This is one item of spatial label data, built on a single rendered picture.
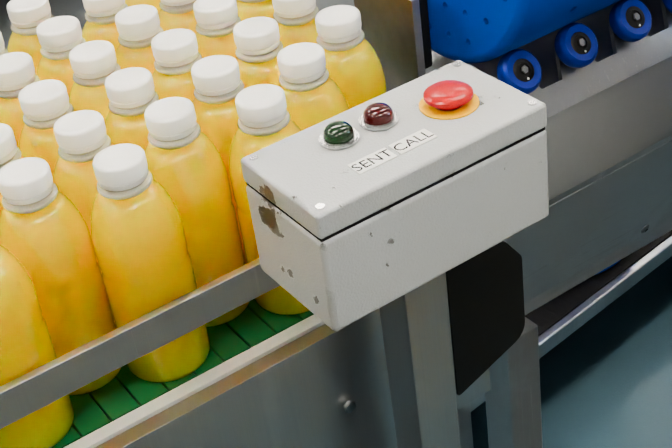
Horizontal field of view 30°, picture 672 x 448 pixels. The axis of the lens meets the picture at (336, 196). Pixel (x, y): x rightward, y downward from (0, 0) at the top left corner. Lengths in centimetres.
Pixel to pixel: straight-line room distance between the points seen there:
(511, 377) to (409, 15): 47
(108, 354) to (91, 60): 26
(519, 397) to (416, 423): 46
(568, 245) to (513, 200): 48
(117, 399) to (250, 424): 11
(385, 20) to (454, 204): 39
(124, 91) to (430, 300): 29
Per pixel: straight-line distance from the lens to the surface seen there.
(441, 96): 90
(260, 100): 96
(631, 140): 134
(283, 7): 112
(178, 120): 96
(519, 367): 145
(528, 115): 90
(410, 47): 121
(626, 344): 237
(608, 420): 222
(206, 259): 101
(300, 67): 101
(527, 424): 152
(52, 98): 103
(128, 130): 103
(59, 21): 116
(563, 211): 132
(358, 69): 107
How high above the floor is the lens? 156
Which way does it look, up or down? 34 degrees down
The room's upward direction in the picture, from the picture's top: 8 degrees counter-clockwise
